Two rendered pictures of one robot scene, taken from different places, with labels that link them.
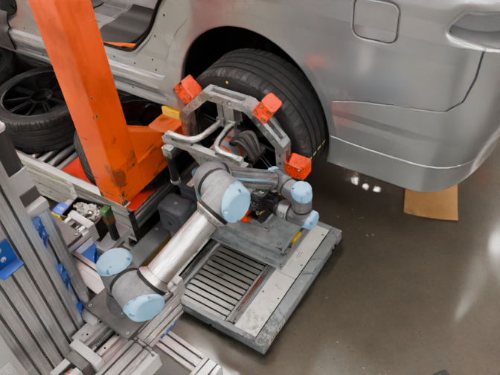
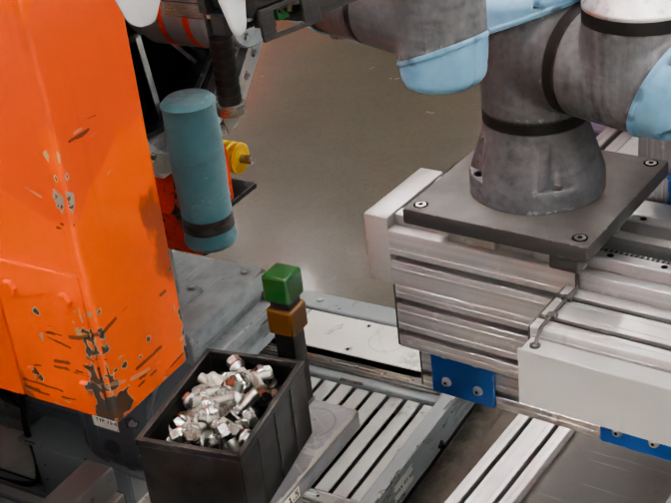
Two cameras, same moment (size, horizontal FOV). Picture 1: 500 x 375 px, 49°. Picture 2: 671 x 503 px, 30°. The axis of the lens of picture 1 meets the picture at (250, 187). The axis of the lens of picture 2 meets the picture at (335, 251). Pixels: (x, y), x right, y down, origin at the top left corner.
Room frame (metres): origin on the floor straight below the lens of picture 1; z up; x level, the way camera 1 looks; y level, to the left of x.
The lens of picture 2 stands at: (1.81, 2.07, 1.46)
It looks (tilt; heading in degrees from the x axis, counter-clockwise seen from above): 29 degrees down; 266
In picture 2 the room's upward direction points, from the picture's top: 7 degrees counter-clockwise
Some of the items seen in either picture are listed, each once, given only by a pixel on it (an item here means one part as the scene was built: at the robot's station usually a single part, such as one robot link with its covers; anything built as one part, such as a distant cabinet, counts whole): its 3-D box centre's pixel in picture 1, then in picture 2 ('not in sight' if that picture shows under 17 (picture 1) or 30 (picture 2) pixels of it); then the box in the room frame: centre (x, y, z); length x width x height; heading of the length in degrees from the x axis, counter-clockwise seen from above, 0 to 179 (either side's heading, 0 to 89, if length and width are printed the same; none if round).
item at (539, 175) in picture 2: not in sight; (535, 143); (1.48, 0.83, 0.87); 0.15 x 0.15 x 0.10
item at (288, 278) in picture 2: (106, 211); (283, 283); (1.78, 0.66, 0.64); 0.04 x 0.04 x 0.04; 53
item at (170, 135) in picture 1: (194, 121); not in sight; (1.85, 0.20, 1.03); 0.19 x 0.18 x 0.11; 143
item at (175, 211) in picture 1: (196, 206); (83, 407); (2.13, 0.31, 0.26); 0.42 x 0.18 x 0.35; 143
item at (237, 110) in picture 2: (172, 168); (224, 63); (1.81, 0.32, 0.83); 0.04 x 0.04 x 0.16
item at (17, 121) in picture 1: (46, 106); not in sight; (3.05, 1.26, 0.39); 0.66 x 0.66 x 0.24
